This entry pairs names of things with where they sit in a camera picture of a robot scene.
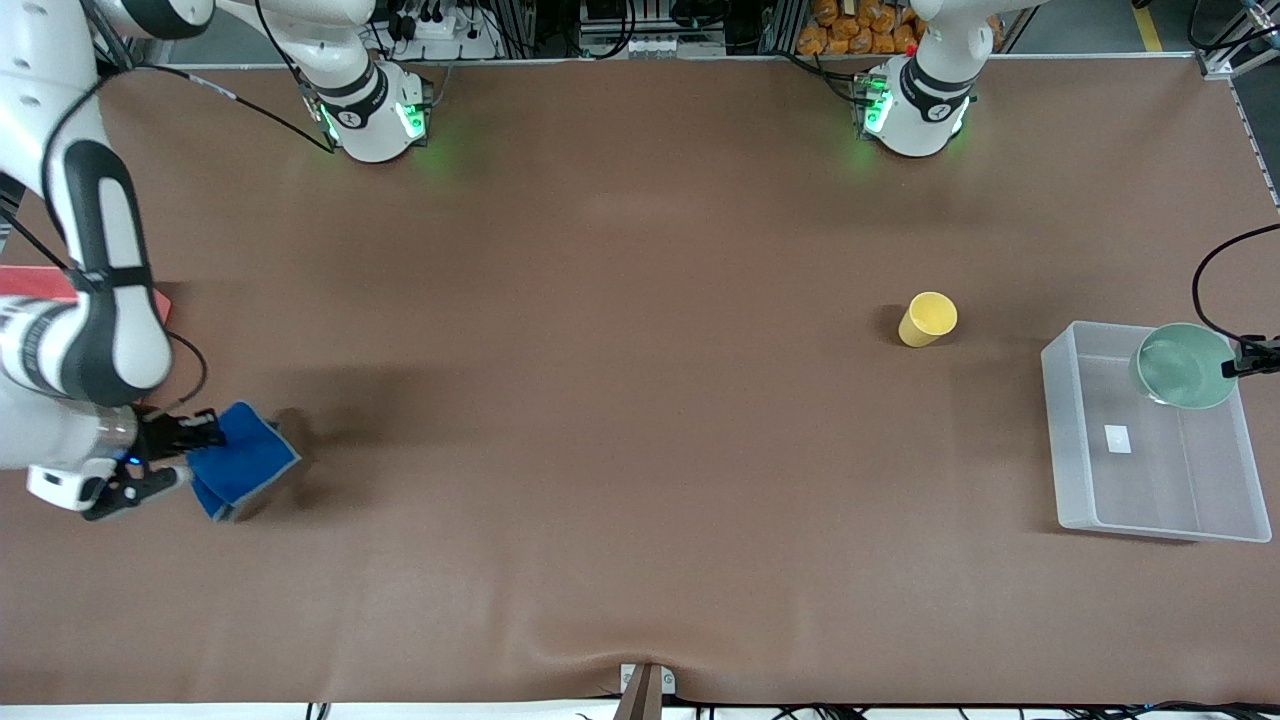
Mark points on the aluminium frame profile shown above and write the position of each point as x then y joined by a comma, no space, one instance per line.
1240,62

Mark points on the white power strip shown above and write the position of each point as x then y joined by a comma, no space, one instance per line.
450,35

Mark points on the clear plastic bin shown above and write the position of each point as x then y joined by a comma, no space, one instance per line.
1150,490

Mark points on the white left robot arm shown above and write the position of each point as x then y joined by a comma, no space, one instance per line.
915,110

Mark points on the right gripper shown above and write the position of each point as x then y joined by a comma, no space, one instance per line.
158,437

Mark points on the blue cloth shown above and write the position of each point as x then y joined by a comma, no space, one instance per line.
245,465

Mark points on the pink plastic bin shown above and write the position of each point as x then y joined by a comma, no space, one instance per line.
30,283

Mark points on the small white socket strip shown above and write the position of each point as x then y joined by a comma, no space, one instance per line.
660,45

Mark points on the orange snack bags pile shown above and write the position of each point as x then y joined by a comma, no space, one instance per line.
850,30

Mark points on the white label sticker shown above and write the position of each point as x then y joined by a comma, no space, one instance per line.
1117,439

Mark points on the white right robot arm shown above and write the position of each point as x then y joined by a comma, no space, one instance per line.
100,330

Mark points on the yellow plastic cup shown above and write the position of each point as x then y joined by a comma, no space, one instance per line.
925,320

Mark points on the mint green bowl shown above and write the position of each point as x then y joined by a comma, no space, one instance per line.
1185,368

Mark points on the metal table bracket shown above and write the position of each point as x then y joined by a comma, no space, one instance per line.
645,695

